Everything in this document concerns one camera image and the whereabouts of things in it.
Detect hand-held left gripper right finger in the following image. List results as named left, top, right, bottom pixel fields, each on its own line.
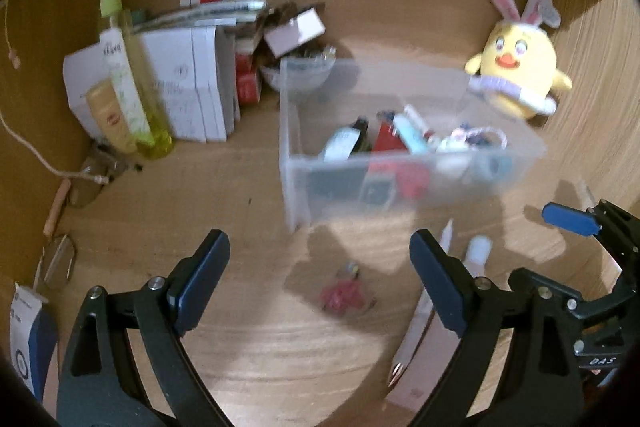
left=409, top=229, right=586, bottom=427

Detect yellow-green spray bottle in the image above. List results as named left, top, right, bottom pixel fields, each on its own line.
left=98, top=0, right=176, bottom=159

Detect small red box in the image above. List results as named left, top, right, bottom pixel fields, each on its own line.
left=235, top=42, right=263, bottom=105

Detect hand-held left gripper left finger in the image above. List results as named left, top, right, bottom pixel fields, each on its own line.
left=56, top=229, right=232, bottom=427

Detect white beaded charm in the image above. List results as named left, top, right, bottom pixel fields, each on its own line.
left=452, top=122, right=508, bottom=152

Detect pink box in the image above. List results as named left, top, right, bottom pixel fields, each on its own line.
left=385, top=302, right=471, bottom=413

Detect small white cardboard box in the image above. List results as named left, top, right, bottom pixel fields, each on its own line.
left=262, top=8, right=327, bottom=58

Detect dark bottle with white label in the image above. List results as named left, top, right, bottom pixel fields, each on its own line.
left=305, top=117, right=373, bottom=205

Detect blue and white tube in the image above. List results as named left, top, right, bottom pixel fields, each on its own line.
left=392, top=114, right=431, bottom=154

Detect clear plastic bin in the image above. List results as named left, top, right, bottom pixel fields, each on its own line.
left=278, top=57, right=548, bottom=233

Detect white pen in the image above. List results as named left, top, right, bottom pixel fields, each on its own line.
left=389, top=218, right=457, bottom=388

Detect stack of white booklets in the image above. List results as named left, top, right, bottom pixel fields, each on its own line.
left=63, top=27, right=198, bottom=142

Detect beige cable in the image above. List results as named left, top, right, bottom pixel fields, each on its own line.
left=0, top=0, right=113, bottom=238

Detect clear eyeglasses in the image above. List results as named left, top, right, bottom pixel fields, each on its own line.
left=67, top=144, right=143, bottom=210
left=34, top=234, right=77, bottom=290

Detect yellow chick plush toy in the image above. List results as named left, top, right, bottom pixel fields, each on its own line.
left=464, top=0, right=573, bottom=122

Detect white and blue box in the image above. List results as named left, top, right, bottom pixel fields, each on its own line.
left=10, top=283, right=60, bottom=403

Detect red keychain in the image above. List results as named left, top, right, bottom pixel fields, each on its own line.
left=320, top=263, right=376, bottom=313

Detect stack of papers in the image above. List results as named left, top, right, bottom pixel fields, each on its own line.
left=131, top=0, right=268, bottom=32

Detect small beige bottle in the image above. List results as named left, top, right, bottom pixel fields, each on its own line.
left=85, top=79, right=138, bottom=155

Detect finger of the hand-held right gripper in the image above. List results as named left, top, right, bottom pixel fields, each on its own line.
left=507, top=267, right=640, bottom=333
left=542, top=200, right=640, bottom=278

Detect white capped tube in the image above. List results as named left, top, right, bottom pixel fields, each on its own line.
left=462, top=234, right=493, bottom=278

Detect glass bowl with coins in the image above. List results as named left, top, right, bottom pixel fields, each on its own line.
left=259, top=52, right=337, bottom=94

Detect white slim carton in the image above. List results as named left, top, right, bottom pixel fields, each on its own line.
left=192, top=24, right=240, bottom=142

